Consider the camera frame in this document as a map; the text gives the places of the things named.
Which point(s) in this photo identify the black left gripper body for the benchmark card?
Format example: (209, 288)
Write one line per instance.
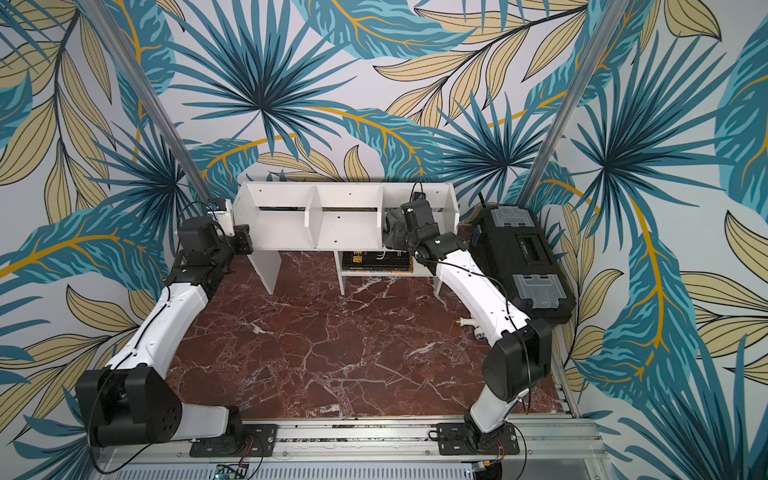
(241, 242)

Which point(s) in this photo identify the grey cleaning cloth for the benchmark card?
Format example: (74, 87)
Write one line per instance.
(394, 234)

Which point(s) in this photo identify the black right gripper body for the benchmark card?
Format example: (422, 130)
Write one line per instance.
(395, 229)

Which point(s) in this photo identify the aluminium corner post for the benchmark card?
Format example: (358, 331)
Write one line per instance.
(599, 41)
(107, 28)

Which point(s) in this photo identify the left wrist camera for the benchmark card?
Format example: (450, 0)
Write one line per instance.
(222, 211)

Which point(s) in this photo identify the white wooden bookshelf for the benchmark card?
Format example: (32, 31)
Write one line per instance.
(334, 217)

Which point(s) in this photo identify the black yellow tool tray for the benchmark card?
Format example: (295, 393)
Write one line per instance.
(376, 261)

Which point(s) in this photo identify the left aluminium corner post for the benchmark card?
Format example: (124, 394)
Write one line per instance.
(107, 28)

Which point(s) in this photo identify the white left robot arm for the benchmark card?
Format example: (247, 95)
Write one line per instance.
(128, 401)

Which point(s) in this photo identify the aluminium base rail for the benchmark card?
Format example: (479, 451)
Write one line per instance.
(543, 447)

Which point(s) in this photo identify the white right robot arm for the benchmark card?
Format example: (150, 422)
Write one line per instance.
(520, 347)

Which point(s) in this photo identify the black plastic toolbox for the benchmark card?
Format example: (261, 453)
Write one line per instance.
(509, 245)

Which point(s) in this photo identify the green circuit board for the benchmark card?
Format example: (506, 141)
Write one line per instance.
(230, 472)

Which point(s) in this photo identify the right aluminium corner post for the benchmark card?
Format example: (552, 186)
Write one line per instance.
(599, 41)

